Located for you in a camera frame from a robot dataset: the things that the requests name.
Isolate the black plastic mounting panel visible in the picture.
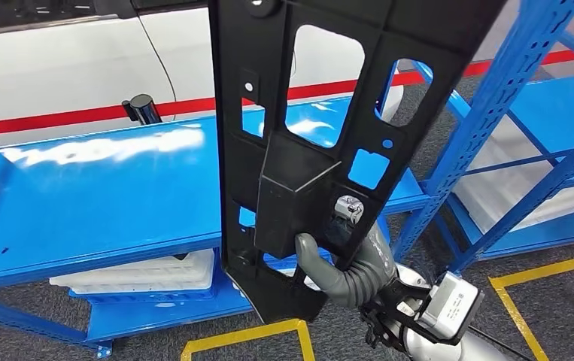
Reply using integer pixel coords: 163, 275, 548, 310
208, 0, 509, 325

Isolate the black stanchion post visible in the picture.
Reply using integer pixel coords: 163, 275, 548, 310
120, 93, 163, 126

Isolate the blue metal shelf rack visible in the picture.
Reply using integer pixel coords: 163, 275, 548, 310
0, 59, 472, 361
391, 0, 574, 275

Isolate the black camera bracket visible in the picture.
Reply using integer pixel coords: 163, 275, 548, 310
360, 276, 467, 352

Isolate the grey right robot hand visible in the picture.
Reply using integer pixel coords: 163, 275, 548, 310
293, 194, 398, 302

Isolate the white plastic tray stack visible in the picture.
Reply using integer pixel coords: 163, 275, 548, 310
48, 247, 217, 296
451, 115, 574, 235

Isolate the white car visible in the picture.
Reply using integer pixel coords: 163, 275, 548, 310
0, 0, 405, 150

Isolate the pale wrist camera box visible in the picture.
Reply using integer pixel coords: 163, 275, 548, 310
415, 271, 485, 344

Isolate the red barrier belt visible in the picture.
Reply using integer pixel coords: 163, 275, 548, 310
0, 44, 574, 138

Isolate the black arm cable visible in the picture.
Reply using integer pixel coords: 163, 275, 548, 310
466, 326, 537, 361

